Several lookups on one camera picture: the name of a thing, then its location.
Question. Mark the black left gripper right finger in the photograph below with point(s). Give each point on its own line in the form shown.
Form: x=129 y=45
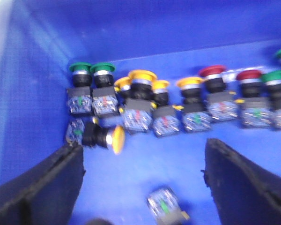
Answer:
x=244 y=193

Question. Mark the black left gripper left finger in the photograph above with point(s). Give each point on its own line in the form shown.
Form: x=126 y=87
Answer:
x=46 y=193

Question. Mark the blue source bin with buttons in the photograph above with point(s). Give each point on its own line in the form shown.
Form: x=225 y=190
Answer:
x=39 y=39

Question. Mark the yellow push button lying sideways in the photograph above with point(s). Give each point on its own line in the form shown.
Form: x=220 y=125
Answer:
x=88 y=133

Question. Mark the red push button right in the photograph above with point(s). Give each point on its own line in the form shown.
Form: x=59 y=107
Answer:
x=254 y=109

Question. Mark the red push button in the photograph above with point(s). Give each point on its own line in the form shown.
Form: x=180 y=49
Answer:
x=220 y=102
x=254 y=109

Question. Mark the red push button left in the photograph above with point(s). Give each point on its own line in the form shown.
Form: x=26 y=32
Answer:
x=220 y=102

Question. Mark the green push button far left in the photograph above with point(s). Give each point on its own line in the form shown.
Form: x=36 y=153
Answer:
x=79 y=96

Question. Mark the yellow push button behind right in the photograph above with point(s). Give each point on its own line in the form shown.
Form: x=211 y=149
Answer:
x=165 y=121

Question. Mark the green push button middle right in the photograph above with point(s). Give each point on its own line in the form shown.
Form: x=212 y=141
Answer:
x=272 y=81

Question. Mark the yellow push button tall centre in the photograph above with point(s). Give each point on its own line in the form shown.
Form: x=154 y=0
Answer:
x=137 y=116

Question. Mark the yellow push button behind left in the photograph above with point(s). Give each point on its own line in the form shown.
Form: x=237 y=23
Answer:
x=123 y=87

